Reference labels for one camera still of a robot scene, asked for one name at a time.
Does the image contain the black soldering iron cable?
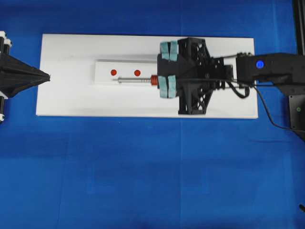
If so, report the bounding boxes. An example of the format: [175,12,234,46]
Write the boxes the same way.
[224,80,305,133]

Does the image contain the blue table cloth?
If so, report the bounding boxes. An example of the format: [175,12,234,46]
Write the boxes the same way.
[0,0,305,229]

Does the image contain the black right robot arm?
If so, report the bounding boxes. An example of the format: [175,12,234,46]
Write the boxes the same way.
[153,37,305,115]

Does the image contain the black aluminium frame rail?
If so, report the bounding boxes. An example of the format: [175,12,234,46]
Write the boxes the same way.
[293,0,305,55]

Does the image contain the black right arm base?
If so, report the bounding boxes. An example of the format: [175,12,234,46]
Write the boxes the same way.
[278,84,305,133]

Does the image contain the left gripper white rollers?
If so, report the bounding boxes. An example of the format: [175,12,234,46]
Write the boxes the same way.
[0,30,52,124]

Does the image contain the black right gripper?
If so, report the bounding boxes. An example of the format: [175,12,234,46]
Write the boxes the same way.
[156,37,234,115]

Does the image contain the red handled soldering iron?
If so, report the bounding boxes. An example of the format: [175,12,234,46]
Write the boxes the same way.
[113,75,158,86]

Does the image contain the small white marked plate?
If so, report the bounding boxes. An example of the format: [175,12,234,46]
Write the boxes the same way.
[94,57,157,86]

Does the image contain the large white base board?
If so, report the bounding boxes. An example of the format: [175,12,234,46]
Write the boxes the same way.
[35,33,259,119]

